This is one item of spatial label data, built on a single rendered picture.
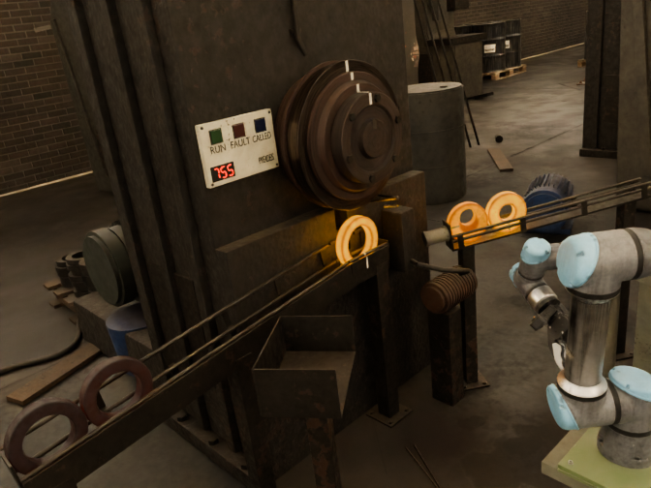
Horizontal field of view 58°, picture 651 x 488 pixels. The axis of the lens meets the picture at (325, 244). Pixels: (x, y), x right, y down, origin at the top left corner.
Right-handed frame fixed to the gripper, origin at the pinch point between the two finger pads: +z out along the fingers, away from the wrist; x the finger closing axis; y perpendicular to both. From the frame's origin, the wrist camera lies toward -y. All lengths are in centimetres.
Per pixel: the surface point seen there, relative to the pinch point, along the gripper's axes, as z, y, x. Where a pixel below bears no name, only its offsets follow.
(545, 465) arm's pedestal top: 14.6, -1.9, 26.8
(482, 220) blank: -73, 19, 7
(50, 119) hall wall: -614, -72, 316
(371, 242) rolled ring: -70, -23, 25
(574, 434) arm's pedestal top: 8.4, 11.6, 21.9
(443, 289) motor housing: -57, 6, 30
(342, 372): -17, -53, 32
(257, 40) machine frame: -98, -80, -18
